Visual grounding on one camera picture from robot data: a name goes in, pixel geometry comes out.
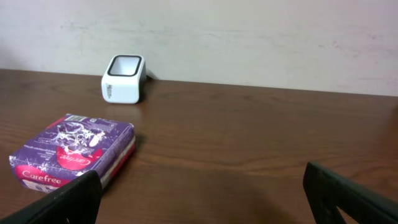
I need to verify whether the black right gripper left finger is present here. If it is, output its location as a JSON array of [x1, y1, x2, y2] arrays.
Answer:
[[1, 170, 102, 224]]

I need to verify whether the white barcode scanner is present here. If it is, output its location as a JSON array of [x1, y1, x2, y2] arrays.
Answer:
[[101, 55, 146, 104]]

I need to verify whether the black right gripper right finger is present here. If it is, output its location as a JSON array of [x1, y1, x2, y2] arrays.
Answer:
[[303, 162, 397, 224]]

